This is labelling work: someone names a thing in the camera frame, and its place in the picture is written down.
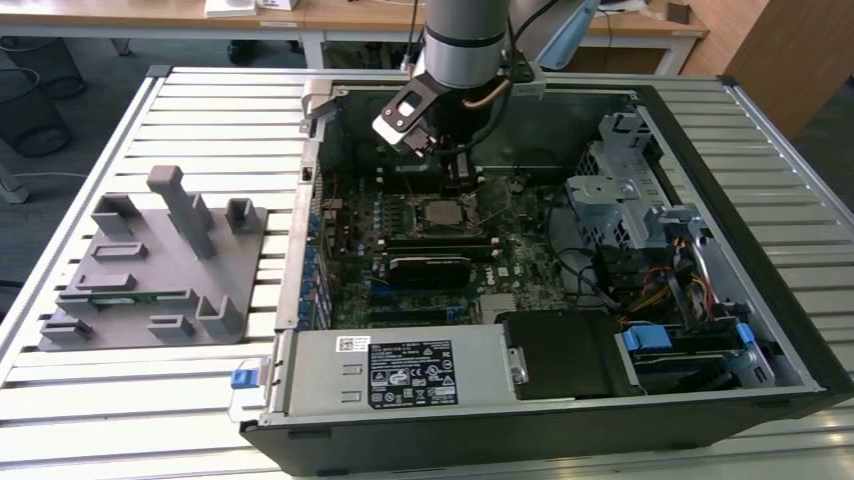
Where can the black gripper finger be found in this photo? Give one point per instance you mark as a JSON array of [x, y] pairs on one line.
[[468, 172], [448, 175]]

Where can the silver CPU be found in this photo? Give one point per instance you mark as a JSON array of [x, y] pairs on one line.
[[444, 212]]

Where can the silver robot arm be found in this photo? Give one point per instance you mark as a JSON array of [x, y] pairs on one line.
[[467, 45]]

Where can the CPU socket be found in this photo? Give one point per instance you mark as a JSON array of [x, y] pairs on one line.
[[420, 217]]

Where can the black RAM slot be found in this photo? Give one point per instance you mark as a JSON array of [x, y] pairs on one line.
[[440, 240], [440, 246], [427, 189], [440, 251], [483, 257], [427, 184], [427, 174], [427, 179]]

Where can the black graphics card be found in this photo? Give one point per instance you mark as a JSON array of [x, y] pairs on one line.
[[427, 275]]

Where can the silver drive cage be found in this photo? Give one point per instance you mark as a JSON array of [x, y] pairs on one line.
[[600, 210]]

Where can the green motherboard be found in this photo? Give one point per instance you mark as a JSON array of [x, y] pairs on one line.
[[527, 280]]

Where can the silver chipset heatsink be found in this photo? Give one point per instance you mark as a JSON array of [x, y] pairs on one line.
[[499, 306]]

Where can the black expansion slot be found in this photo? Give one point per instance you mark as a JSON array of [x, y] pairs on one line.
[[407, 316]]

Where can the flat white box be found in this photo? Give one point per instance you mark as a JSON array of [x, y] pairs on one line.
[[276, 4]]

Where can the black plastic shroud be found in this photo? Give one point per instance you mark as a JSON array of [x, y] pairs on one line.
[[567, 355]]

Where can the small brown box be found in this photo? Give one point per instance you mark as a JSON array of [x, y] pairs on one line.
[[678, 12]]

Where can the blue disk carrier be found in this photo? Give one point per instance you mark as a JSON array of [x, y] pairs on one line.
[[646, 340], [743, 336]]

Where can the silver power supply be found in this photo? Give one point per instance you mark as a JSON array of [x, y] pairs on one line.
[[313, 370]]

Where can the wooden desk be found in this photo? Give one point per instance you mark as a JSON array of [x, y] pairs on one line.
[[173, 22]]

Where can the grey parts rack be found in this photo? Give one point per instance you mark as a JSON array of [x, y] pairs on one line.
[[160, 260]]

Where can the blue case latch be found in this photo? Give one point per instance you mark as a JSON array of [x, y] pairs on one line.
[[243, 379]]

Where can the wooden cabinet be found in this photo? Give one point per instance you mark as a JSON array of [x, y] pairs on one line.
[[787, 60]]

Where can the green RAM stick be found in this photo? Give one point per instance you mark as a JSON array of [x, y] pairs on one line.
[[127, 299]]

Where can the black open PC case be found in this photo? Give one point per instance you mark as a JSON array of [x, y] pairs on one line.
[[467, 450]]

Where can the black mesh bin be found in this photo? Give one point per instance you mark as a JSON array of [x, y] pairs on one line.
[[33, 125], [60, 65]]

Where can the grey stand foot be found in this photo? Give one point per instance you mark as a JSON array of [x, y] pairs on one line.
[[13, 192]]

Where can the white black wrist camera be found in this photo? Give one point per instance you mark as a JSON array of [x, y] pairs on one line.
[[400, 117]]

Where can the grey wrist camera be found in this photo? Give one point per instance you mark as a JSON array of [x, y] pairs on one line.
[[530, 80]]

